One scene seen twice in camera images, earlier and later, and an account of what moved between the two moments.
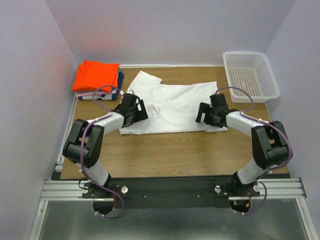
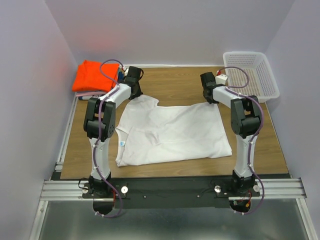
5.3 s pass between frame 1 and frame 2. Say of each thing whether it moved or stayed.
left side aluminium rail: stayed
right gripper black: moved
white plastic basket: stayed
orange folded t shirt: stayed
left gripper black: moved
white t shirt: moved
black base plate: stayed
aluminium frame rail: stayed
